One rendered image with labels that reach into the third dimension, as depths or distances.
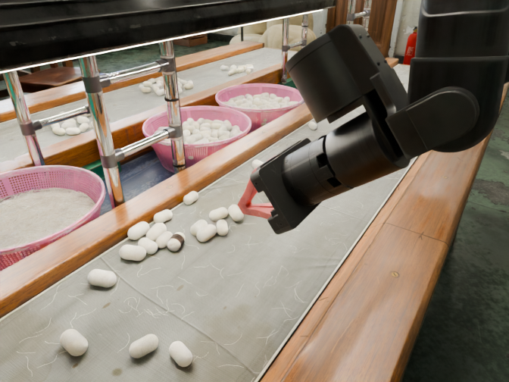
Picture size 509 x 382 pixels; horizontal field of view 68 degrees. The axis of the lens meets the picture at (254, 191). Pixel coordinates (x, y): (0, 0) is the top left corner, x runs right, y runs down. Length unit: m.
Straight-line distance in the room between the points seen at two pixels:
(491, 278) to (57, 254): 1.64
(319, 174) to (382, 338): 0.20
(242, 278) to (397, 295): 0.20
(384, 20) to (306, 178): 5.14
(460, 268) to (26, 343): 1.64
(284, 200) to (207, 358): 0.20
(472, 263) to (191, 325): 1.57
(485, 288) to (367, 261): 1.30
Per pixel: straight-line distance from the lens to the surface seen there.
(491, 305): 1.75
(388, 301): 0.49
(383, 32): 5.45
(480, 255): 1.98
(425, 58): 0.30
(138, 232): 0.61
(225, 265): 0.55
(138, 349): 0.45
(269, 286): 0.52
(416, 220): 0.64
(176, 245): 0.57
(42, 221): 0.74
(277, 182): 0.36
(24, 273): 0.58
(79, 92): 1.34
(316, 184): 0.35
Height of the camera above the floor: 1.11
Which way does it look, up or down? 31 degrees down
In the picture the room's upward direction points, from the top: straight up
